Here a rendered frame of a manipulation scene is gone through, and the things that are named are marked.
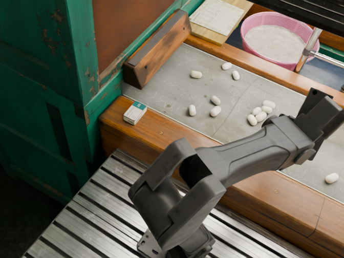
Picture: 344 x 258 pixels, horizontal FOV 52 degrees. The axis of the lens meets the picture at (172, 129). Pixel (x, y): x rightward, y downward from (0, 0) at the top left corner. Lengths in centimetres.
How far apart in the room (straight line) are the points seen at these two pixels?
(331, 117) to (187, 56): 61
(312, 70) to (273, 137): 80
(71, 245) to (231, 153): 50
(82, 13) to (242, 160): 41
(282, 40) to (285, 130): 75
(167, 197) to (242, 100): 63
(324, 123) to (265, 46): 65
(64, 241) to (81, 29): 47
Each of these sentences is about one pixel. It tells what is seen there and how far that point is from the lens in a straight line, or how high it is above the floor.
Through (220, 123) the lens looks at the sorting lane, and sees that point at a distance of 98.
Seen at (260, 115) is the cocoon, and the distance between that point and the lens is 100.
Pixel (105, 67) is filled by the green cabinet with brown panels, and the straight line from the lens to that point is 89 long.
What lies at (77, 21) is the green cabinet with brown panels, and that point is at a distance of 71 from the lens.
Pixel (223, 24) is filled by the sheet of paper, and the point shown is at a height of 78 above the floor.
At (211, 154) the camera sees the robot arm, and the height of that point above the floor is 110.
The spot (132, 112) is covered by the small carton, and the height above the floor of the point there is 79.
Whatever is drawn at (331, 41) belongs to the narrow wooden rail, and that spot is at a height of 73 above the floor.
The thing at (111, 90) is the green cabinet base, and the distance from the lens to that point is 94.
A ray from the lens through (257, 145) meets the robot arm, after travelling 53.
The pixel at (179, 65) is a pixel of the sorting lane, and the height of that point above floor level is 74.
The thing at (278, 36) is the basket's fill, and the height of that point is 73.
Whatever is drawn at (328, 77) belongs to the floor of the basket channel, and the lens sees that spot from 135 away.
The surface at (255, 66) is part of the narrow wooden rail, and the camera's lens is 113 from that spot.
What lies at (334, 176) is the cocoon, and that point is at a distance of 97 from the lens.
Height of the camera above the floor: 149
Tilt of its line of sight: 53 degrees down
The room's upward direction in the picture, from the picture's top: 9 degrees clockwise
